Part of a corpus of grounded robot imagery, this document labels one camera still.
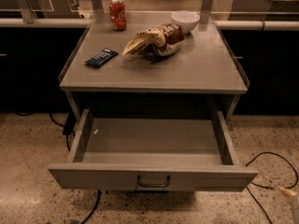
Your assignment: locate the brown chip bag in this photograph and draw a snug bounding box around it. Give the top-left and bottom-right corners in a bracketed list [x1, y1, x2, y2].
[122, 23, 184, 57]

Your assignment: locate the red soda can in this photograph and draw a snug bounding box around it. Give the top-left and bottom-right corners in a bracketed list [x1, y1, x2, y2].
[109, 0, 126, 31]

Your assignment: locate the black cable floor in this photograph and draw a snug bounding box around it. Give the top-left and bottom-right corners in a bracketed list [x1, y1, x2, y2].
[14, 110, 103, 224]
[245, 151, 299, 224]

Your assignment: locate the dark blue snack bar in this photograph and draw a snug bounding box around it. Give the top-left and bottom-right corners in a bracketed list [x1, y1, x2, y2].
[85, 49, 119, 68]

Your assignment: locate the black drawer handle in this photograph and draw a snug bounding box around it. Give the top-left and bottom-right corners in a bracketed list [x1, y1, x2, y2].
[136, 175, 171, 189]

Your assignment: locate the black cable left floor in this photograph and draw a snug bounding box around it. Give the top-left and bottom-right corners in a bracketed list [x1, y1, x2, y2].
[14, 110, 103, 224]

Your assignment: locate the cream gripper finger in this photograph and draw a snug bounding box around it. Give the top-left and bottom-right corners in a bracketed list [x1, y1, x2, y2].
[277, 187, 297, 200]

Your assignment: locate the grey top drawer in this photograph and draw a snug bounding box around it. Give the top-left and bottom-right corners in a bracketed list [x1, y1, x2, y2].
[49, 109, 257, 191]

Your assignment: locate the black cable right floor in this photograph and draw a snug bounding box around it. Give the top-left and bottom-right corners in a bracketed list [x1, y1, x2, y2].
[245, 151, 299, 224]

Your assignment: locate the grey drawer cabinet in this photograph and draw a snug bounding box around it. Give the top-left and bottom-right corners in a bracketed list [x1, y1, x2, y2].
[60, 11, 248, 117]

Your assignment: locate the white bowl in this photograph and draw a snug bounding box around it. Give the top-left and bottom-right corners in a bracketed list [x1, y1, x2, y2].
[171, 10, 200, 34]

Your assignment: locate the white horizontal rail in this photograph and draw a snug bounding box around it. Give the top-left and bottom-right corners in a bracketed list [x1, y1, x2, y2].
[0, 18, 299, 31]

